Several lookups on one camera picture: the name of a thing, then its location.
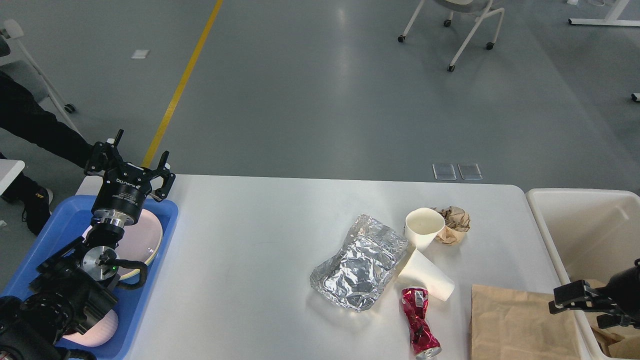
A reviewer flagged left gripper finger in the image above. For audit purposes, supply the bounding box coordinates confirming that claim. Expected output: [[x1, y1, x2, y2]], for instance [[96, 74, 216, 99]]
[[83, 129, 128, 177], [142, 150, 176, 203]]

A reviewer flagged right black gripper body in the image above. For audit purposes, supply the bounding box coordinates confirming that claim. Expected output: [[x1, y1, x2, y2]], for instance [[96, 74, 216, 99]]
[[602, 259, 640, 314]]

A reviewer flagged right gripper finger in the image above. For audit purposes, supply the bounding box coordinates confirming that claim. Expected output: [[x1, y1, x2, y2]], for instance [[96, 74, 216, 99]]
[[548, 280, 613, 315], [596, 312, 640, 330]]

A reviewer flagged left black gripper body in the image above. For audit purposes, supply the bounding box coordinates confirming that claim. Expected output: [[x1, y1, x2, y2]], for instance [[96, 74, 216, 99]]
[[91, 167, 151, 226]]

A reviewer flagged brown paper bag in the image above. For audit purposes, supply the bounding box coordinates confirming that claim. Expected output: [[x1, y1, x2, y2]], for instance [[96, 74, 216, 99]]
[[470, 284, 581, 360], [582, 278, 640, 359]]

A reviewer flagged pink plate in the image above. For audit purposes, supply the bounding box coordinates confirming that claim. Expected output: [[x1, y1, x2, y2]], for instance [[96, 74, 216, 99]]
[[79, 209, 163, 281]]

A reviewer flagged pink mug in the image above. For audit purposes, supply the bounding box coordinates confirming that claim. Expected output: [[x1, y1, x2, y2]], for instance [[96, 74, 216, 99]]
[[62, 309, 119, 347]]

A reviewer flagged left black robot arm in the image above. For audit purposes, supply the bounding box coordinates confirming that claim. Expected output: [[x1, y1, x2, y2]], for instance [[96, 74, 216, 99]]
[[1, 130, 176, 360]]

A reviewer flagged blue plastic tray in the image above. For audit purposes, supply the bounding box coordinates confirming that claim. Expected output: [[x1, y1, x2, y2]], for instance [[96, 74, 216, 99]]
[[1, 194, 179, 360]]

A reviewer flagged white plastic bin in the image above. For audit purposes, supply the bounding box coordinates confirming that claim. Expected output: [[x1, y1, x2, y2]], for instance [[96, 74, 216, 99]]
[[526, 188, 640, 360]]

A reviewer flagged person in dark clothes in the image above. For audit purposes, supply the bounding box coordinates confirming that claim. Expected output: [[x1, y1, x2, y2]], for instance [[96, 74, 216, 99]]
[[0, 70, 101, 237]]

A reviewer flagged white side table left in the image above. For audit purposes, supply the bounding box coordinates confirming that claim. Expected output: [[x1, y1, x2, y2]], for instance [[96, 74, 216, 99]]
[[0, 159, 25, 195]]

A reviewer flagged white paper on floor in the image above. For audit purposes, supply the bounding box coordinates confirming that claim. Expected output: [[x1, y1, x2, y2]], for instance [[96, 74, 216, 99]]
[[130, 48, 150, 60]]

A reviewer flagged grey chair left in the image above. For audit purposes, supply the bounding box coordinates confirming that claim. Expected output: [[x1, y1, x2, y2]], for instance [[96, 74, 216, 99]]
[[0, 19, 80, 133]]

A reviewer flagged crumpled brown paper ball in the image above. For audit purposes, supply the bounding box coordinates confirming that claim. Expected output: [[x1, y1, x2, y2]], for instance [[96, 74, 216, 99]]
[[432, 205, 471, 246]]

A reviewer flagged crushed red can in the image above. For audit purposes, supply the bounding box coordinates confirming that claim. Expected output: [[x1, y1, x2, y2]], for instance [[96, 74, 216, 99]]
[[400, 287, 442, 360]]

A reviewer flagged lying white paper cup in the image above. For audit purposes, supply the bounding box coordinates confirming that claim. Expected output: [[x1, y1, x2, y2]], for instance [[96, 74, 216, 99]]
[[397, 248, 455, 302]]

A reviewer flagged upright white paper cup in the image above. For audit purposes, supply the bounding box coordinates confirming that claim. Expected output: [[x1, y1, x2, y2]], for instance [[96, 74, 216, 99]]
[[403, 207, 445, 252]]

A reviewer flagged left clear floor plate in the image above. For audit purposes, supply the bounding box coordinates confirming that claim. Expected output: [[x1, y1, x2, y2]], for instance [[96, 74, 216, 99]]
[[432, 162, 458, 182]]

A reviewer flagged crumpled aluminium foil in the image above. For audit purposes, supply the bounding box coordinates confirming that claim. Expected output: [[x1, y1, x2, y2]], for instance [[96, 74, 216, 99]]
[[310, 214, 410, 312]]

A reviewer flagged white chair top right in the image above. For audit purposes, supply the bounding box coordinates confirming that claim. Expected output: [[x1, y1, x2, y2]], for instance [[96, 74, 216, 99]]
[[397, 0, 506, 72]]

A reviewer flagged white table frame corner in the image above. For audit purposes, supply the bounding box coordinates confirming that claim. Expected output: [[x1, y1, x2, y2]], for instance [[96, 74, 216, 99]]
[[567, 0, 640, 28]]

